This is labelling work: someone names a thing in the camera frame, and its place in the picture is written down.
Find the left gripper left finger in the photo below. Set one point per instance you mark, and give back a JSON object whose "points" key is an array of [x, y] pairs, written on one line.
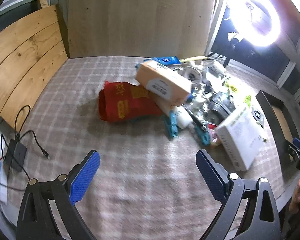
{"points": [[36, 219]]}

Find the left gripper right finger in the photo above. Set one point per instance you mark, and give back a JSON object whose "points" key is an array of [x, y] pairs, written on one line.
{"points": [[261, 217]]}

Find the teal plastic clothespin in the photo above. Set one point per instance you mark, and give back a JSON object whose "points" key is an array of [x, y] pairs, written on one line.
{"points": [[170, 122]]}

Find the orange tissue pack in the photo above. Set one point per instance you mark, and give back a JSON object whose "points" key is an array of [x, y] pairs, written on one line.
{"points": [[164, 82]]}

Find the red fabric pouch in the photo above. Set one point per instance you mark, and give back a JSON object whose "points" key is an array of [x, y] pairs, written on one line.
{"points": [[122, 101]]}

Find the black wallet case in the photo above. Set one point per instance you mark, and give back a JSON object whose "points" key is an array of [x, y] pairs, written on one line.
{"points": [[221, 105]]}

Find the person right hand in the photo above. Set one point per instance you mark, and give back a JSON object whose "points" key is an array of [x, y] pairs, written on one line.
{"points": [[295, 200]]}

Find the black tray box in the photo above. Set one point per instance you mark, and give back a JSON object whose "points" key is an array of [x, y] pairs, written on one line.
{"points": [[274, 159]]}

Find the black power adapter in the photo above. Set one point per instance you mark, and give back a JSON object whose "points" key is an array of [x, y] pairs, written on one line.
{"points": [[15, 155]]}

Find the white sunscreen bottle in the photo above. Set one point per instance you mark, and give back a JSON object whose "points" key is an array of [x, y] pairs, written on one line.
{"points": [[183, 118]]}

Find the yellow shuttlecock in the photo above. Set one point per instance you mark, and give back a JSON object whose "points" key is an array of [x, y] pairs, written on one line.
{"points": [[231, 89]]}

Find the white power strip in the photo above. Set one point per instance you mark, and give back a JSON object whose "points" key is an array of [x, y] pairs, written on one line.
{"points": [[216, 68]]}

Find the white round motor part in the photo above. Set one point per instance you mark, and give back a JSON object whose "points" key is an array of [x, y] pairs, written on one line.
{"points": [[193, 74]]}

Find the black light tripod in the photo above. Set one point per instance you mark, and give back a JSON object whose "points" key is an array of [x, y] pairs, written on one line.
{"points": [[224, 45]]}

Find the blue wet wipes pack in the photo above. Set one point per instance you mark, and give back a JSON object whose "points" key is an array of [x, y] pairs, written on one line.
{"points": [[166, 61]]}

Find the wooden headboard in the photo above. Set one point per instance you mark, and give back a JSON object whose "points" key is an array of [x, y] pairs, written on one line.
{"points": [[31, 52]]}

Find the beige wardrobe panel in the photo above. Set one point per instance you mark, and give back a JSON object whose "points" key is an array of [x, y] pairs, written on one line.
{"points": [[144, 28]]}

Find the ring light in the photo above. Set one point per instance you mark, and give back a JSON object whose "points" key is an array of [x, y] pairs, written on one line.
{"points": [[257, 21]]}

